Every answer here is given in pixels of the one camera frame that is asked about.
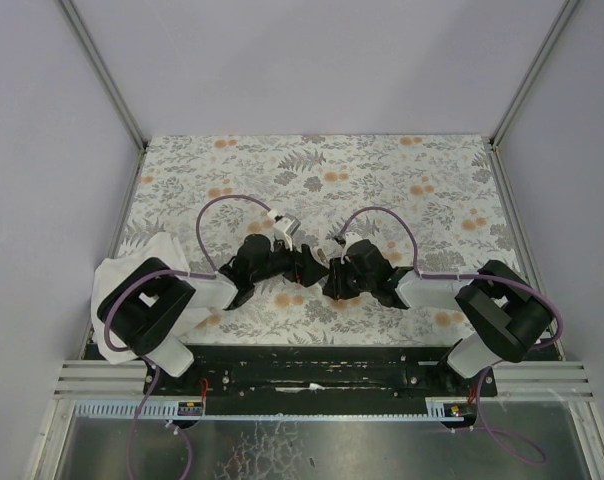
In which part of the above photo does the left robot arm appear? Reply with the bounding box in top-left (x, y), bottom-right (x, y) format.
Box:
top-left (91, 232), bottom-right (329, 378)

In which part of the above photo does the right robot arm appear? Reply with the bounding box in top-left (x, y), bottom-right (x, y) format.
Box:
top-left (323, 240), bottom-right (557, 379)

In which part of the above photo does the white cloth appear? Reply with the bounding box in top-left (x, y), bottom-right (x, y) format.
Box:
top-left (90, 232), bottom-right (190, 365)

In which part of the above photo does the floral patterned table mat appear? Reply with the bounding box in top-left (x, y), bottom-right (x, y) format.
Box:
top-left (116, 135), bottom-right (519, 346)

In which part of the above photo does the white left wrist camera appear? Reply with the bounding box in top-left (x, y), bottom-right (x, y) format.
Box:
top-left (273, 214), bottom-right (300, 251)

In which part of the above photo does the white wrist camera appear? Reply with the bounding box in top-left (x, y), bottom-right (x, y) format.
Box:
top-left (334, 232), bottom-right (363, 264)
top-left (273, 214), bottom-right (300, 251)

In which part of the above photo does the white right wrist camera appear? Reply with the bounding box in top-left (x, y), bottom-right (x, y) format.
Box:
top-left (334, 232), bottom-right (363, 264)

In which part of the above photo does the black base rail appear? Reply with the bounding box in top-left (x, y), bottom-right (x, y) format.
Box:
top-left (146, 345), bottom-right (479, 416)

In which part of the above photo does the white cable duct strip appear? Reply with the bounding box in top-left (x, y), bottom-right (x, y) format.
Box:
top-left (75, 400), bottom-right (205, 421)

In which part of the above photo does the left aluminium frame post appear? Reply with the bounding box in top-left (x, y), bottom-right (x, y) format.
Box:
top-left (54, 0), bottom-right (148, 151)

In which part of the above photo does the aluminium frame post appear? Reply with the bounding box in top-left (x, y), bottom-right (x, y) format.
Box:
top-left (54, 0), bottom-right (148, 151)
top-left (490, 0), bottom-right (583, 149)

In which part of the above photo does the right aluminium frame post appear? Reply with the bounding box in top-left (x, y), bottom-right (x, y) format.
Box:
top-left (490, 0), bottom-right (583, 149)

